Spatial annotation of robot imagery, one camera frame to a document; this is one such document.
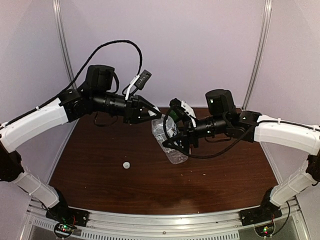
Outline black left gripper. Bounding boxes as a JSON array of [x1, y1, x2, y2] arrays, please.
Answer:
[[92, 89, 162, 124]]

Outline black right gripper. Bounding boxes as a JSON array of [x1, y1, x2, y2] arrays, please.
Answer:
[[162, 114, 228, 154]]

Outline clear water bottle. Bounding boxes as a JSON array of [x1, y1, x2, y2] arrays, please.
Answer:
[[151, 114, 189, 165]]

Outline white bottle cap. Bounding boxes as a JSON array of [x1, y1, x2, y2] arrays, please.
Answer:
[[122, 161, 131, 170]]

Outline green plastic bottle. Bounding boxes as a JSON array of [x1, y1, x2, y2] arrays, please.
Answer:
[[168, 110, 180, 123]]

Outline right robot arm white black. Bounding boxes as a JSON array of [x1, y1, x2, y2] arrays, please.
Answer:
[[162, 89, 320, 221]]

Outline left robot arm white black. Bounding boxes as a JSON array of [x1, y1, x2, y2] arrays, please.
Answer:
[[0, 65, 161, 222]]

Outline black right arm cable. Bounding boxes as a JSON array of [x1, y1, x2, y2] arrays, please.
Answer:
[[162, 107, 251, 160]]

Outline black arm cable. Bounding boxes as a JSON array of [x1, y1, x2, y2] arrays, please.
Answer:
[[162, 107, 251, 160], [59, 40, 144, 96]]

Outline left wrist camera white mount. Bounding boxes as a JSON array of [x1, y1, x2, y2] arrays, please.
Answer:
[[124, 69, 152, 100]]

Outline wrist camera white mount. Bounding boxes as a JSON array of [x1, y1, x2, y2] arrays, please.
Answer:
[[124, 69, 152, 100], [169, 98, 197, 127]]

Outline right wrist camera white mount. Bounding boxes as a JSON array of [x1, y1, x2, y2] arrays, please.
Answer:
[[169, 98, 197, 127]]

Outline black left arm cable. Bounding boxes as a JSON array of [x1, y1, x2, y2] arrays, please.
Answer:
[[59, 40, 144, 96]]

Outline front aluminium rail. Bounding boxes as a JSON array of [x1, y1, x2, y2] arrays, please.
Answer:
[[24, 197, 305, 240]]

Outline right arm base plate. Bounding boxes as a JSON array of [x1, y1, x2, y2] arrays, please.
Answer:
[[239, 203, 283, 226]]

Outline right aluminium frame post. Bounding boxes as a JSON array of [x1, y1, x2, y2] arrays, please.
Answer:
[[241, 0, 273, 110]]

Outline aluminium frame post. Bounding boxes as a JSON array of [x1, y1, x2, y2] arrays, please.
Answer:
[[241, 0, 273, 110], [52, 0, 74, 83]]

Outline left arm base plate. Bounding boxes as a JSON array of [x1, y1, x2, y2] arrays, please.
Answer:
[[45, 205, 90, 227]]

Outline left aluminium frame post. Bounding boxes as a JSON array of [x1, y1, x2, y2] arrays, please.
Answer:
[[52, 0, 74, 83]]

